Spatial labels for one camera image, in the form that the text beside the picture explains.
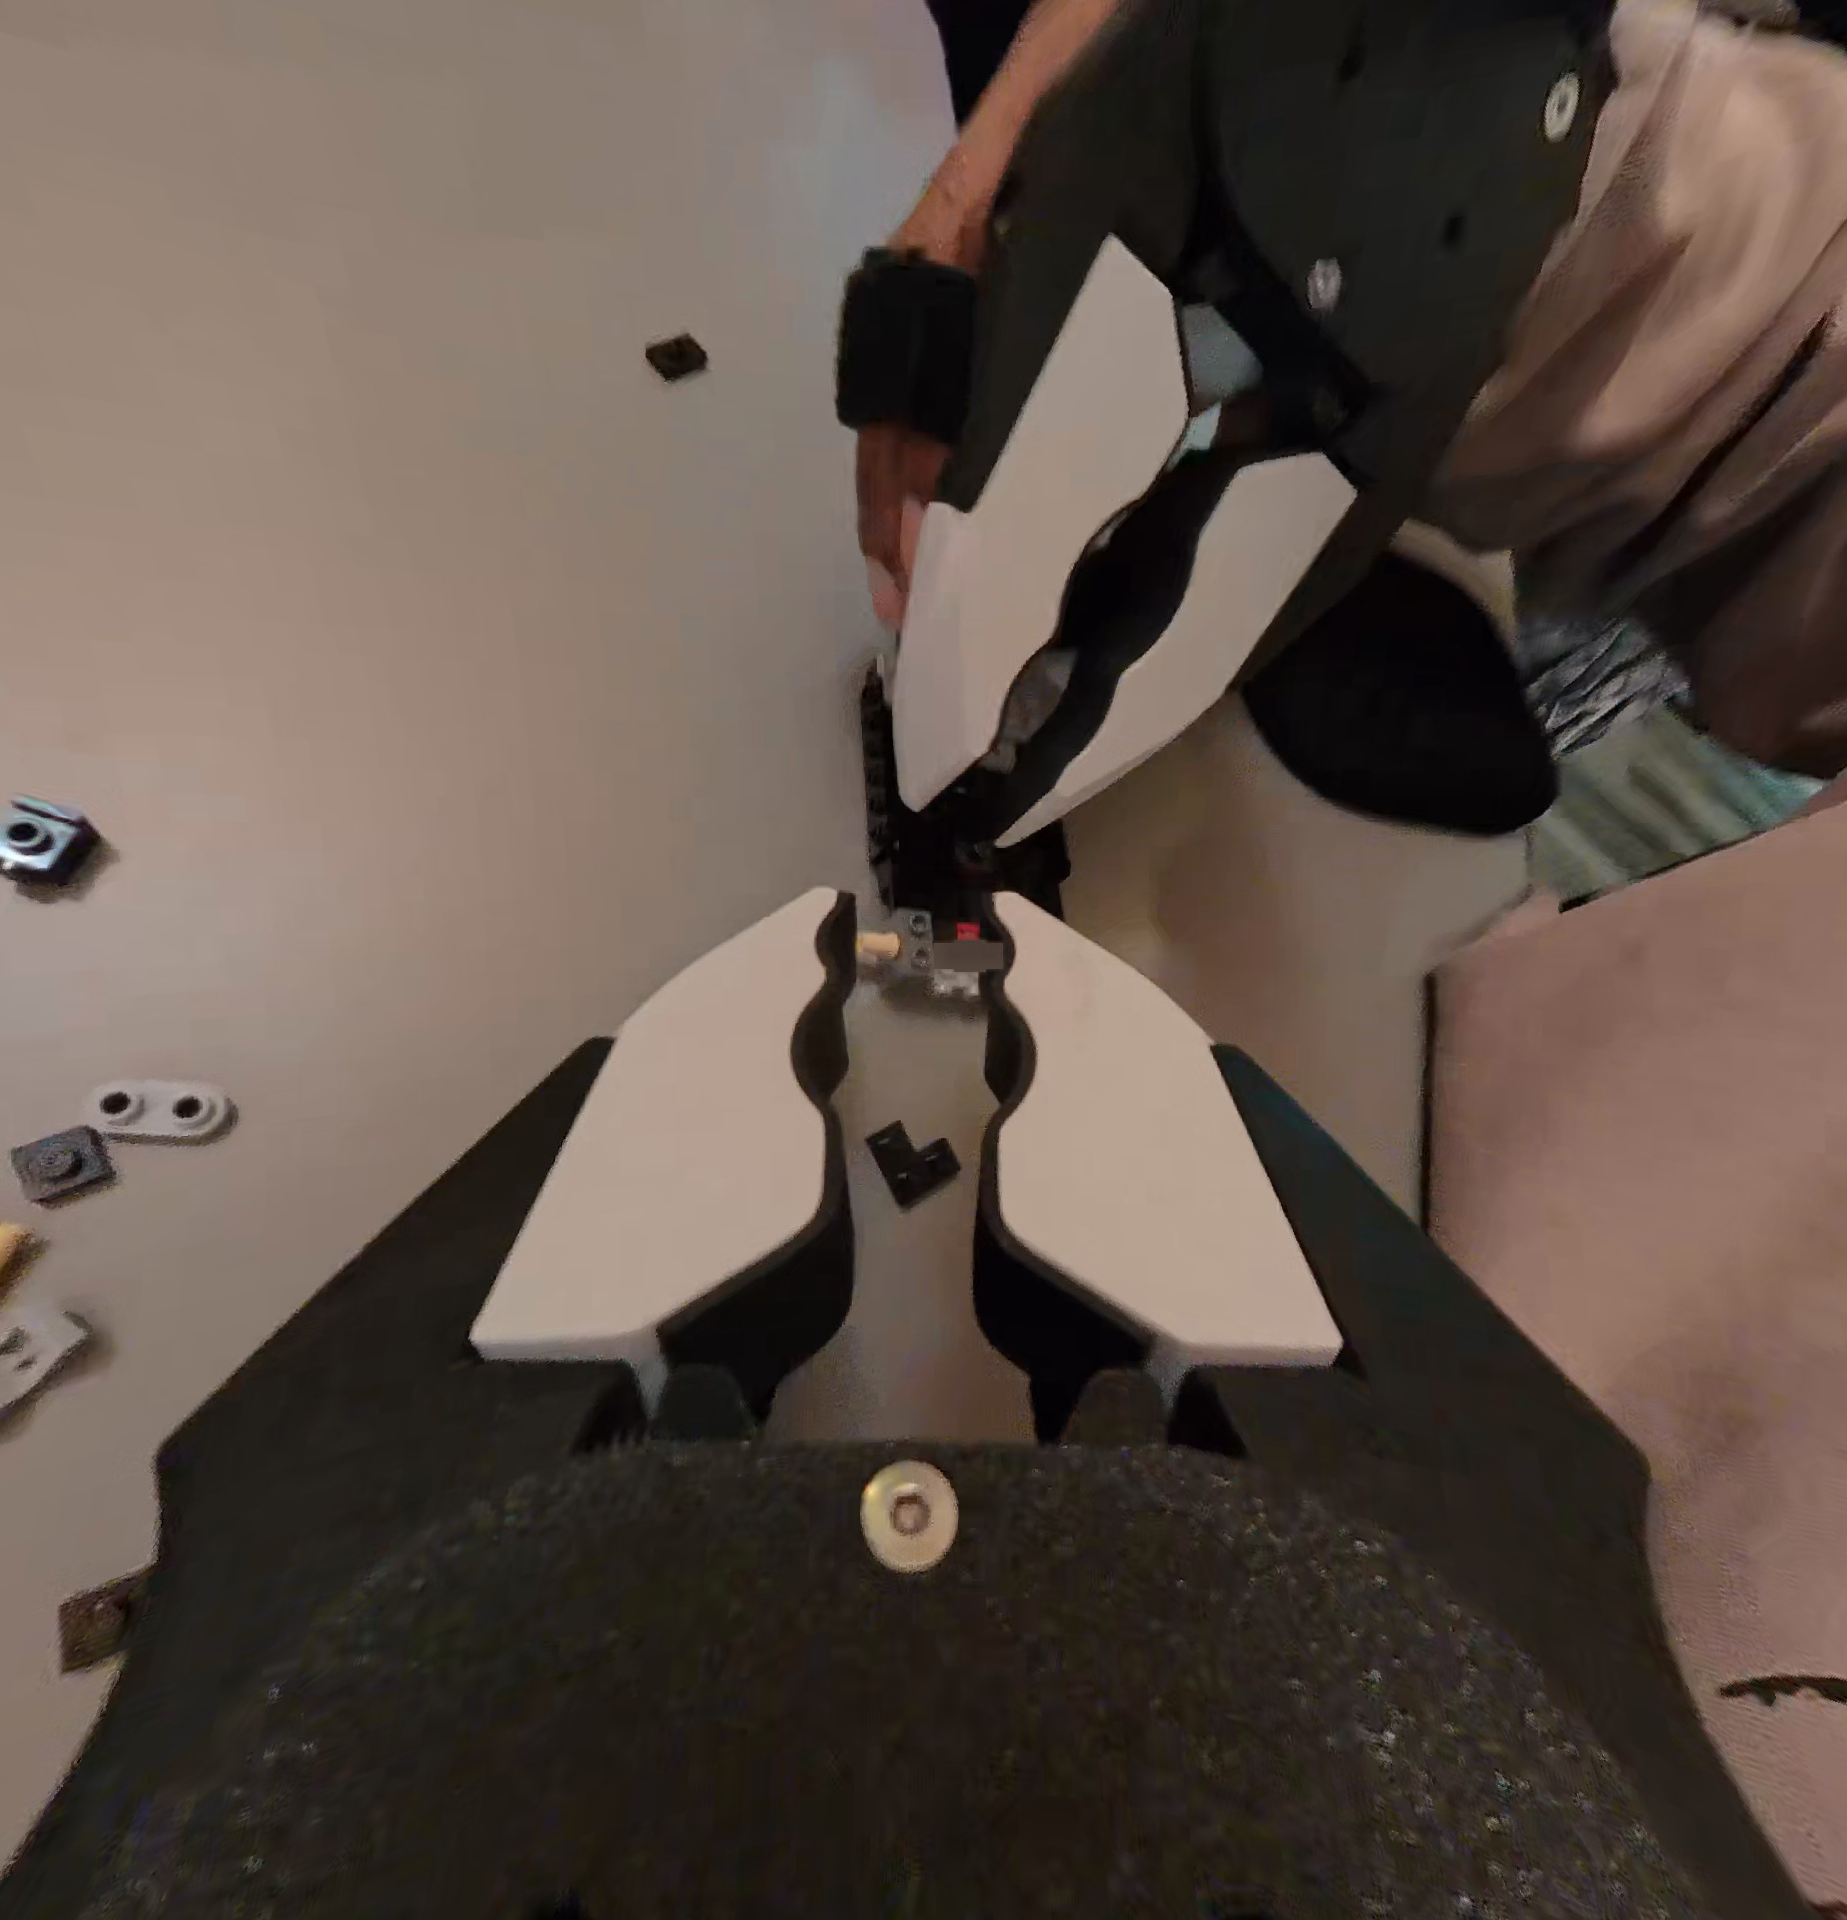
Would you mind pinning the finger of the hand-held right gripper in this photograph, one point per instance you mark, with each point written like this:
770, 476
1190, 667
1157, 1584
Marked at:
1255, 600
1045, 526

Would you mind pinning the scattered small brick pieces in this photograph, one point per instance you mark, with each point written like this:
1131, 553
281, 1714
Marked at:
39, 842

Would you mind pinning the black brick chassis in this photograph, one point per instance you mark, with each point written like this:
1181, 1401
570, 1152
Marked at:
939, 855

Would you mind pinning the person's right forearm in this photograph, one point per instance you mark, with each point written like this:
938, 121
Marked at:
1690, 376

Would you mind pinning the black L-shaped lego piece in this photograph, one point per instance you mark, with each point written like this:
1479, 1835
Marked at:
912, 1163

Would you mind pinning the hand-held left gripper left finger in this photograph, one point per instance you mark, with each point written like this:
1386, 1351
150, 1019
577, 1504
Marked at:
670, 1170

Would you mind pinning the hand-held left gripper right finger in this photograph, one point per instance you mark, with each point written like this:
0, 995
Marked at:
1150, 1185

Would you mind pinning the grey quilted cloth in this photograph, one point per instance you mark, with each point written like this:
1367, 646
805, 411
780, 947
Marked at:
1600, 675

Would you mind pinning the small black square plate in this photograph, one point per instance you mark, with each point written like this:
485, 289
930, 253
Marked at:
676, 356

